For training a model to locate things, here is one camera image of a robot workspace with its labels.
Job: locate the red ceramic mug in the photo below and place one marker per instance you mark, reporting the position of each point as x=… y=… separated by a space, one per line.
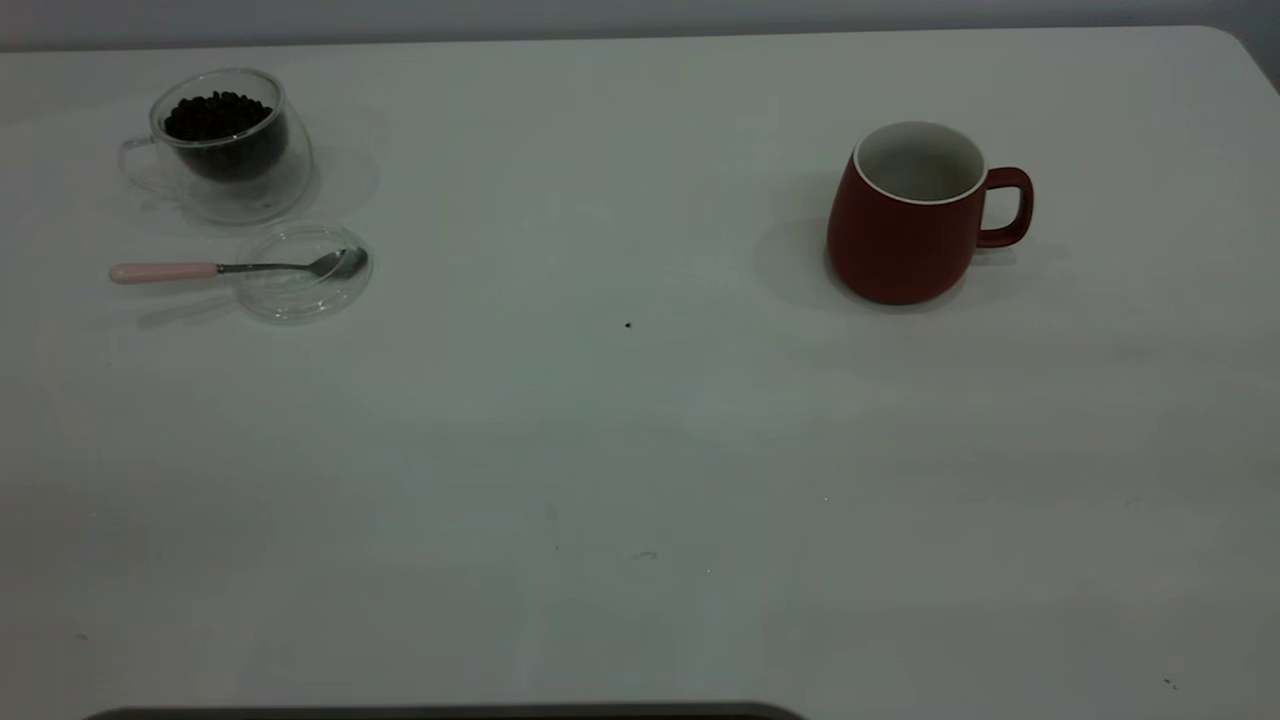
x=890 y=245

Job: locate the clear glass lid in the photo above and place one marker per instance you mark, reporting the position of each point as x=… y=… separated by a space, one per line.
x=300 y=295

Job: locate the dark coffee beans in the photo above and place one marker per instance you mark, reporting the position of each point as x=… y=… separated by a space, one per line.
x=218 y=120

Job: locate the clear double-wall glass cup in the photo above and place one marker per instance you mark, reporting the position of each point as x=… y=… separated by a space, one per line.
x=240 y=195

